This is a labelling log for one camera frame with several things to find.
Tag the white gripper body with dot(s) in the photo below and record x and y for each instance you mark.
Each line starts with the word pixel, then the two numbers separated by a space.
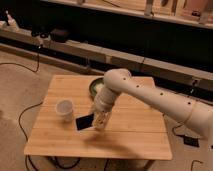
pixel 100 120

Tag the black eraser block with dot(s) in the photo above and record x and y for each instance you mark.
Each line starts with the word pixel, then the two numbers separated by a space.
pixel 84 122

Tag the black box on ledge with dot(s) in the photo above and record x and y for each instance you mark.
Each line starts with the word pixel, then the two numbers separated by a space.
pixel 58 35

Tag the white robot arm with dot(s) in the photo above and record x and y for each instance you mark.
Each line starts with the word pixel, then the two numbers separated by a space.
pixel 196 115

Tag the white food piece on plate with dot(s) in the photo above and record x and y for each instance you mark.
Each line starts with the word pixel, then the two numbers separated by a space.
pixel 99 87

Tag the wooden table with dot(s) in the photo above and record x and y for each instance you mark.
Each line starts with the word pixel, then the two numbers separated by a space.
pixel 134 131

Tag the small white bottle on ledge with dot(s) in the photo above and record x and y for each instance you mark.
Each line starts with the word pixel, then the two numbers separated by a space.
pixel 12 22

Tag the green plate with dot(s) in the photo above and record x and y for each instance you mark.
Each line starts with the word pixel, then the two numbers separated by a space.
pixel 93 85

